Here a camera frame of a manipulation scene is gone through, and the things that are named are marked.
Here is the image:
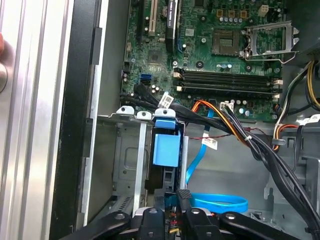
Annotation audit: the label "yellow and black wires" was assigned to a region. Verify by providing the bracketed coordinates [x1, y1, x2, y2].
[305, 59, 320, 111]

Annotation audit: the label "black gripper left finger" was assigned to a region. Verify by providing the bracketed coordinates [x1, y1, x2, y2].
[59, 193, 167, 240]

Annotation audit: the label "blue SATA wire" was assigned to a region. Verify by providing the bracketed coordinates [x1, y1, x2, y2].
[184, 109, 250, 214]

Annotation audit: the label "black cable bundle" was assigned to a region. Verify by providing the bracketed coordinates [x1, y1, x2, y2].
[119, 82, 320, 240]

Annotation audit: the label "blue SATA port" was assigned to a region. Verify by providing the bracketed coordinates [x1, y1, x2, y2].
[139, 73, 152, 87]

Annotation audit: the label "green motherboard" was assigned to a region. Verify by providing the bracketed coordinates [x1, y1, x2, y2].
[119, 0, 288, 123]

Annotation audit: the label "white expansion slot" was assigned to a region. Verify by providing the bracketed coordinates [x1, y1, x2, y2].
[148, 0, 159, 37]

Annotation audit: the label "black graphics card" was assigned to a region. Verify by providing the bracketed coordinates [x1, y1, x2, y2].
[164, 0, 181, 54]

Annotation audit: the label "black open PC case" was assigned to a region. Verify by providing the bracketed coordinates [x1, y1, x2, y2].
[48, 0, 320, 240]

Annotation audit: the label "metal locking lever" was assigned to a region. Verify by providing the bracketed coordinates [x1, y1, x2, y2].
[244, 50, 300, 63]

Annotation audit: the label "black RAM slot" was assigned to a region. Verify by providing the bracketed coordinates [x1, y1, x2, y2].
[172, 68, 283, 82]
[174, 84, 282, 101]
[174, 73, 283, 86]
[174, 78, 283, 91]

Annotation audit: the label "black expansion slot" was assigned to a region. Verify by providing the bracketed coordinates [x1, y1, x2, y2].
[136, 0, 145, 44]

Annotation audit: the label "grey metal disk bay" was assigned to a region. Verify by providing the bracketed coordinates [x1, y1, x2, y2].
[96, 105, 190, 218]

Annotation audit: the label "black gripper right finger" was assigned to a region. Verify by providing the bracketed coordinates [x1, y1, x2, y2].
[176, 188, 304, 240]

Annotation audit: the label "orange wire bundle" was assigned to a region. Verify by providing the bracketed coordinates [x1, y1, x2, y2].
[191, 99, 241, 136]

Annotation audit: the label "CPU socket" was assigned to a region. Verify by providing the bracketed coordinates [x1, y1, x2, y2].
[212, 28, 241, 57]

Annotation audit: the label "hard disk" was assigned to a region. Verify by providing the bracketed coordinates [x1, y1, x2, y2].
[144, 116, 188, 198]

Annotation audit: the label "metal socket cover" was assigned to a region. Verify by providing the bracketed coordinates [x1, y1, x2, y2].
[246, 20, 300, 57]

